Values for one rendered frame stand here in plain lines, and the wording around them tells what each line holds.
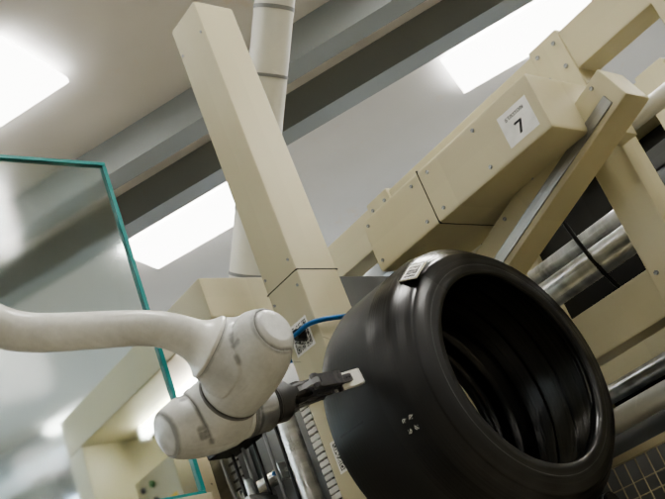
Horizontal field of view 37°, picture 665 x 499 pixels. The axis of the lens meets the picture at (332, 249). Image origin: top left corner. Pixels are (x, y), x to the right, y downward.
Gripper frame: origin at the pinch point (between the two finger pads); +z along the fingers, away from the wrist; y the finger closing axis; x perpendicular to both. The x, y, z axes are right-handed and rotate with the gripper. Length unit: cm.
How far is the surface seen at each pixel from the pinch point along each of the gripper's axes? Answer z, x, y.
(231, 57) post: 45, -101, 28
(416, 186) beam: 58, -43, 6
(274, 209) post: 34, -54, 28
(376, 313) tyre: 10.4, -9.6, -4.9
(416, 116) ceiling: 531, -285, 302
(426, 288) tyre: 18.1, -9.5, -12.3
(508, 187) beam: 65, -30, -12
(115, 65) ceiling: 245, -325, 296
